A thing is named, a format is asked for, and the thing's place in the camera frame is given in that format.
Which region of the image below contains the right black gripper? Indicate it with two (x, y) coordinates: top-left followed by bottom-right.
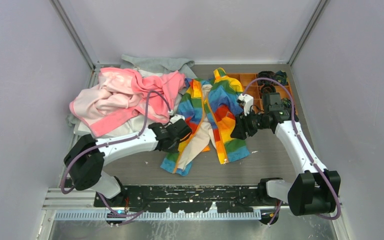
(230, 106), (270, 140)

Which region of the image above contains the rainbow striped zip jacket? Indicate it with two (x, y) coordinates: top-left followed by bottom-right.
(160, 67), (250, 176)

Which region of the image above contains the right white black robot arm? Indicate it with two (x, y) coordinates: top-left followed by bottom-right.
(230, 93), (341, 220)

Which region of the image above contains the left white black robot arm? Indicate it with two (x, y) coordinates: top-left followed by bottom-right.
(63, 116), (192, 207)

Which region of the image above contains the orange compartment tray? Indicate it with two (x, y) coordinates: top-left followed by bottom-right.
(227, 73), (293, 113)

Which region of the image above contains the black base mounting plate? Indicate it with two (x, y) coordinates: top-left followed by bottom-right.
(107, 184), (279, 213)

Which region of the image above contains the dark rolled tie back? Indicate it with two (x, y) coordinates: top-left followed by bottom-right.
(257, 71), (276, 86)

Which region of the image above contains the pink fleece garment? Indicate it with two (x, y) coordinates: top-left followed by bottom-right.
(69, 67), (185, 137)

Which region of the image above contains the grey white garment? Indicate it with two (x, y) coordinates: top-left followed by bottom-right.
(67, 54), (195, 137)

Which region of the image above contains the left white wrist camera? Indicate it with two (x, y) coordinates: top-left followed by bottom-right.
(167, 113), (185, 125)

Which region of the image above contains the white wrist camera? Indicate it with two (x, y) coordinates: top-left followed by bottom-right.
(236, 94), (254, 116)
(167, 113), (185, 125)

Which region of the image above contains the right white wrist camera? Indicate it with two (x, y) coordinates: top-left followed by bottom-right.
(236, 94), (254, 116)

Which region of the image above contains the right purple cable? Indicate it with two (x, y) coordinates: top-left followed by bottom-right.
(243, 77), (342, 227)

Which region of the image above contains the silver slotted aluminium rail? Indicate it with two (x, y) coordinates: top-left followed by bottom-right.
(54, 209), (261, 221)

